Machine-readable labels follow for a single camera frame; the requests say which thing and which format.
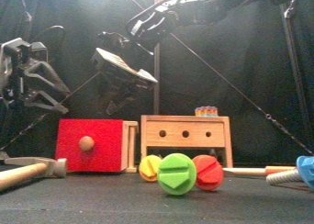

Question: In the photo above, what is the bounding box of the green toy screw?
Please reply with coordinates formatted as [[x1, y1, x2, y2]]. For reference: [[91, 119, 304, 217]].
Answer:
[[157, 152, 200, 196]]

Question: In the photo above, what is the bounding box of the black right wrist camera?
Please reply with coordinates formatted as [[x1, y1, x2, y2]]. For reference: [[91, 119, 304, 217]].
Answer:
[[98, 30, 133, 53]]

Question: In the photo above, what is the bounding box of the black looped cable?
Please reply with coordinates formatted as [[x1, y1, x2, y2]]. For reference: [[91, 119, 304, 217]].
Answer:
[[29, 25, 67, 56]]

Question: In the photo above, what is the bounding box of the diagonal thin brace cable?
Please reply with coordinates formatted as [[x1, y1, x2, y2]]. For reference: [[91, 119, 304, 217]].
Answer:
[[120, 0, 314, 157]]

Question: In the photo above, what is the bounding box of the wooden toy hammer grey head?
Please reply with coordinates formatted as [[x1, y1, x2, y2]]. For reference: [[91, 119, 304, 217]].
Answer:
[[0, 156, 69, 193]]

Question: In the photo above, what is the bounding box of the slanted metal frame pole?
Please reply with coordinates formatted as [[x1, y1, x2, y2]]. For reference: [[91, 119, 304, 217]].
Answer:
[[279, 0, 314, 143]]

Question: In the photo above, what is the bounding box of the colourful striped toy nut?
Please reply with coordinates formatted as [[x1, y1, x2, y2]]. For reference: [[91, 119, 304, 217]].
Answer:
[[194, 105, 220, 118]]

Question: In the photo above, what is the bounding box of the wooden toy screwdriver orange collar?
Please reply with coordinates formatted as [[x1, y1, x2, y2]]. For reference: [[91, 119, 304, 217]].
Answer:
[[222, 165, 299, 177]]

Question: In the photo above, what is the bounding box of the blue toy screw grey thread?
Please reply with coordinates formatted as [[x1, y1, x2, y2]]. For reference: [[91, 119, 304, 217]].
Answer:
[[265, 155, 314, 192]]

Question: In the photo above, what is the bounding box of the red toy screw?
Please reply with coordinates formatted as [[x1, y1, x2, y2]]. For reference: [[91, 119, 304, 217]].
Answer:
[[192, 154, 226, 192]]

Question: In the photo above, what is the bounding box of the red drawer box wooden knob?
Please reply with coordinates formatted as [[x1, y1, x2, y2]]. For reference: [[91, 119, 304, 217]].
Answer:
[[54, 118, 141, 174]]

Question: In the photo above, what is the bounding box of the vertical metal frame pole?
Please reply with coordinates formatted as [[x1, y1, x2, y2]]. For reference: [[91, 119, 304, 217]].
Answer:
[[153, 0, 161, 116]]

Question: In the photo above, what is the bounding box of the wooden toy workbench with holes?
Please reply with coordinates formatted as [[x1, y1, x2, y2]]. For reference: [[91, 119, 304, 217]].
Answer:
[[141, 114, 234, 169]]

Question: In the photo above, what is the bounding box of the yellow toy screw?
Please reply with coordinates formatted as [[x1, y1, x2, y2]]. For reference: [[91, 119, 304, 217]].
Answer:
[[138, 154, 165, 183]]

